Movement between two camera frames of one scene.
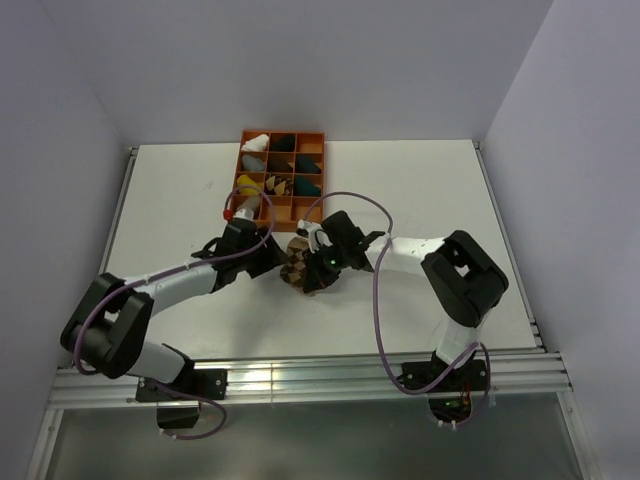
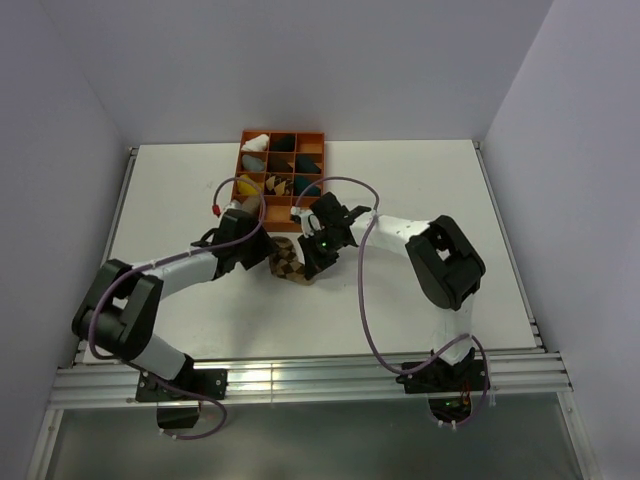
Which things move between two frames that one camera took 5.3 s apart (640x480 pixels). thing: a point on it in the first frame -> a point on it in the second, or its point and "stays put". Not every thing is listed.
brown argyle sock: x=293 y=270 stays put
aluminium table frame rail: x=268 y=378 stays put
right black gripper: x=317 y=278 -> x=314 y=262
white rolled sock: x=259 y=143 stays put
